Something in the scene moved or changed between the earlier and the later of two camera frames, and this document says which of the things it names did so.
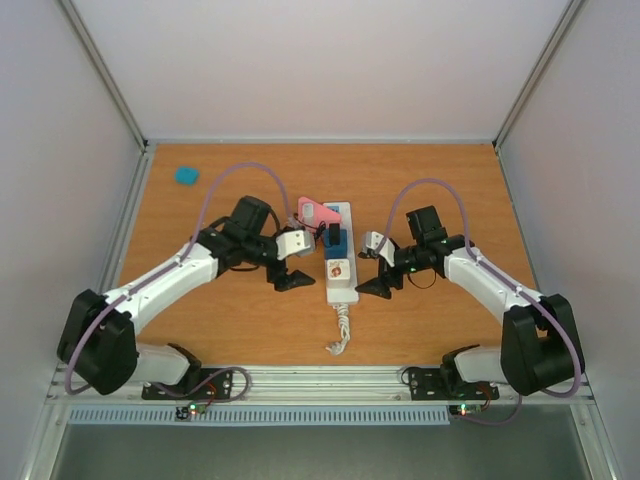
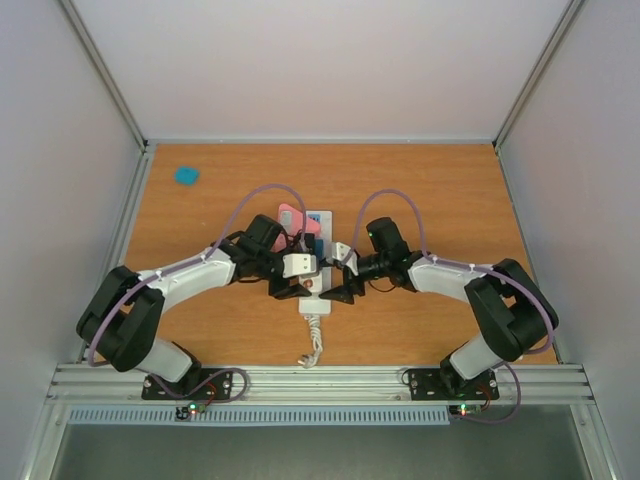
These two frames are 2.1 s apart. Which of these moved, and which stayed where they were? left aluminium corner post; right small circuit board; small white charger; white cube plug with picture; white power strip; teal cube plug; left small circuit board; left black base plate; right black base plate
Moved: white power strip; small white charger; white cube plug with picture
Stayed: left black base plate; teal cube plug; left small circuit board; right black base plate; left aluminium corner post; right small circuit board
